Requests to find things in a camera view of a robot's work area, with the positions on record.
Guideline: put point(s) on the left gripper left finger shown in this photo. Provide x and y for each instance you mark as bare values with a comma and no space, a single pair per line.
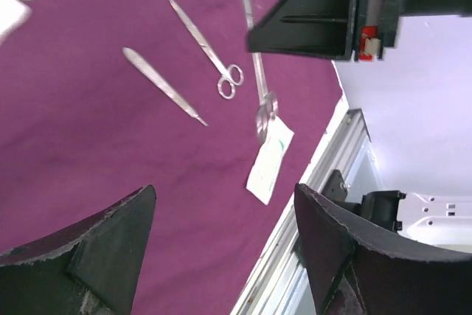
90,267

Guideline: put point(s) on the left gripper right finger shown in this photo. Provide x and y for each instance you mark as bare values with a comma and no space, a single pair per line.
357,267

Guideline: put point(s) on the steel surgical scissors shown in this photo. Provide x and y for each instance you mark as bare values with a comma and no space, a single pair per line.
231,75

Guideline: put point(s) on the steel hemostat forceps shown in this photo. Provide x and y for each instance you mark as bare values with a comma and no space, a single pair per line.
268,109

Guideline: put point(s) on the steel scalpel handle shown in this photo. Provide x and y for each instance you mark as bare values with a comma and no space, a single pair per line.
153,76

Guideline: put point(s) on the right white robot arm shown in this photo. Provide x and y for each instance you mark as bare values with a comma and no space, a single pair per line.
358,30

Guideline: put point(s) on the purple surgical cloth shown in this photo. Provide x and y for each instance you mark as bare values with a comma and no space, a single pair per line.
82,127

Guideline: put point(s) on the sealed suture packet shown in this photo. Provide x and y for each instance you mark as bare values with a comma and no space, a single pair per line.
264,172

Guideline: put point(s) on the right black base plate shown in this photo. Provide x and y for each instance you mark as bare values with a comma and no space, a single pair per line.
335,187

